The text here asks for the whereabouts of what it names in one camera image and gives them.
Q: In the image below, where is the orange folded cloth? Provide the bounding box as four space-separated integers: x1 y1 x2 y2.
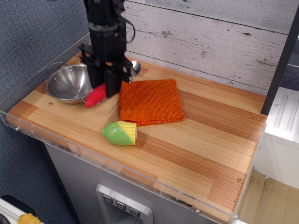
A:
119 79 185 126

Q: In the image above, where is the white toy sink unit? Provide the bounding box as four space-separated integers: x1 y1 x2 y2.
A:
253 87 299 188

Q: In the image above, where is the toy corn cob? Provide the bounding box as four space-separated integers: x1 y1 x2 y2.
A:
102 121 137 146

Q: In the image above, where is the silver dispenser panel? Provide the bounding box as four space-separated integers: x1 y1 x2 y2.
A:
96 184 154 224

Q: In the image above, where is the stainless steel bowl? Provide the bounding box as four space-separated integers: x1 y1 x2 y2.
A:
45 62 93 104

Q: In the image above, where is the red handled metal spoon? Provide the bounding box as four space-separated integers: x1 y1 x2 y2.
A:
85 60 142 108

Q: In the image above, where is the grey toy fridge cabinet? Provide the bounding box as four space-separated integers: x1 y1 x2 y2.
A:
46 144 214 224

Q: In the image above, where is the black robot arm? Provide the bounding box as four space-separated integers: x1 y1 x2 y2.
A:
79 0 133 98

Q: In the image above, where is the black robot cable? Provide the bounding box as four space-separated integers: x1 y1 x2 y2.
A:
119 14 136 44

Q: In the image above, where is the yellow object bottom left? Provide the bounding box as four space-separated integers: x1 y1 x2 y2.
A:
17 213 42 224

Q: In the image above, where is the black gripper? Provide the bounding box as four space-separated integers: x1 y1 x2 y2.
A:
79 23 132 98

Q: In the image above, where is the black right post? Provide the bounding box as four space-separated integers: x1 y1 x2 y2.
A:
261 7 299 115

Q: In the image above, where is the clear acrylic guard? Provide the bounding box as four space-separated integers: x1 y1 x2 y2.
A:
7 31 270 223

